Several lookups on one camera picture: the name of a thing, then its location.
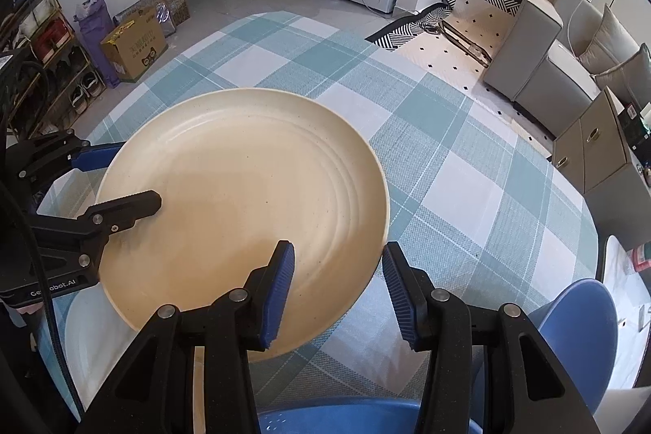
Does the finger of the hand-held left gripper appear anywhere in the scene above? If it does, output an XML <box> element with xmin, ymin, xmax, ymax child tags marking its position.
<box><xmin>5</xmin><ymin>129</ymin><xmax>123</xmax><ymax>189</ymax></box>
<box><xmin>28</xmin><ymin>190</ymin><xmax>162</xmax><ymax>269</ymax></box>

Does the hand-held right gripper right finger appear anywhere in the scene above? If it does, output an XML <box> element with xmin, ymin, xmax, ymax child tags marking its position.
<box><xmin>381</xmin><ymin>242</ymin><xmax>603</xmax><ymax>434</ymax></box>

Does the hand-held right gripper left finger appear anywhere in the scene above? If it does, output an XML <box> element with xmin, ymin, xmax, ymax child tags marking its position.
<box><xmin>76</xmin><ymin>240</ymin><xmax>296</xmax><ymax>434</ymax></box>

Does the cream plate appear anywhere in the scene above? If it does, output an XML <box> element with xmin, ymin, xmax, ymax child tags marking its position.
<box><xmin>94</xmin><ymin>88</ymin><xmax>391</xmax><ymax>347</ymax></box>
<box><xmin>190</xmin><ymin>345</ymin><xmax>209</xmax><ymax>419</ymax></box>

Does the blue bowl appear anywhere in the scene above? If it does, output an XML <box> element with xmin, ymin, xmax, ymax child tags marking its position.
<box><xmin>257</xmin><ymin>396</ymin><xmax>484</xmax><ymax>434</ymax></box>
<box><xmin>470</xmin><ymin>278</ymin><xmax>618</xmax><ymax>414</ymax></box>

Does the person's left forearm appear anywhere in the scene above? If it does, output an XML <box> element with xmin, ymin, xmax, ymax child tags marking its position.
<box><xmin>0</xmin><ymin>307</ymin><xmax>62</xmax><ymax>434</ymax></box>

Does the cardboard box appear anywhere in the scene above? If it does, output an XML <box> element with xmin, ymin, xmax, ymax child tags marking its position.
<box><xmin>100</xmin><ymin>7</ymin><xmax>168</xmax><ymax>83</ymax></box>

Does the purple bag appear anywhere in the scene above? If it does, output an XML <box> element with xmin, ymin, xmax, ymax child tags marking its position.
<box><xmin>75</xmin><ymin>0</ymin><xmax>120</xmax><ymax>89</ymax></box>

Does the shiny patterned bag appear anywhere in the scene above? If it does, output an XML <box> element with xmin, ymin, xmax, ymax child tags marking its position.
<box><xmin>114</xmin><ymin>0</ymin><xmax>191</xmax><ymax>39</ymax></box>

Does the marble side table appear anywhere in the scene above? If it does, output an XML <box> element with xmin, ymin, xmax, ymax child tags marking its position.
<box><xmin>600</xmin><ymin>235</ymin><xmax>651</xmax><ymax>394</ymax></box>

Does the grey storage cabinet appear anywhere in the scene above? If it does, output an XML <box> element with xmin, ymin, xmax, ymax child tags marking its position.
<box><xmin>552</xmin><ymin>87</ymin><xmax>647</xmax><ymax>196</ymax></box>
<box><xmin>582</xmin><ymin>159</ymin><xmax>651</xmax><ymax>252</ymax></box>

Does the grey sofa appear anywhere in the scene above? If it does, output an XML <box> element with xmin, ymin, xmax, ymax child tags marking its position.
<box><xmin>483</xmin><ymin>0</ymin><xmax>651</xmax><ymax>140</ymax></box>

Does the dark grey cushion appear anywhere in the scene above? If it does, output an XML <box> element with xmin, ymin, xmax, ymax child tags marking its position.
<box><xmin>595</xmin><ymin>42</ymin><xmax>651</xmax><ymax>109</ymax></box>

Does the light grey cushion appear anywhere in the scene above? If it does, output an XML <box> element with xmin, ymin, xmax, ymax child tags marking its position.
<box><xmin>577</xmin><ymin>4</ymin><xmax>631</xmax><ymax>74</ymax></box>

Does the black cable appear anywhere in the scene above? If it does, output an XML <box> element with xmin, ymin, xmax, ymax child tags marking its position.
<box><xmin>0</xmin><ymin>52</ymin><xmax>87</xmax><ymax>414</ymax></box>

